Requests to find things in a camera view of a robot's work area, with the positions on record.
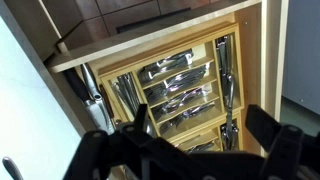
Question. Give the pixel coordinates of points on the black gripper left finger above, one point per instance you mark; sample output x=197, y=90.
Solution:
x=100, y=150

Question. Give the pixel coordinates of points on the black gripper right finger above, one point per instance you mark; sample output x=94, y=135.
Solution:
x=283, y=146

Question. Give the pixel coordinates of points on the wooden kitchen drawer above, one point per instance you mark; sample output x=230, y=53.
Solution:
x=150, y=36

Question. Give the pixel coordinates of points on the silver cutlery stack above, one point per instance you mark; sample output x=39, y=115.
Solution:
x=166, y=65
x=190, y=115
x=126, y=91
x=225, y=56
x=180, y=101
x=180, y=81
x=203, y=146

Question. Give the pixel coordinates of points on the wooden cutlery organizer tray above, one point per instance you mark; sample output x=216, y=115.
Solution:
x=203, y=63
x=200, y=135

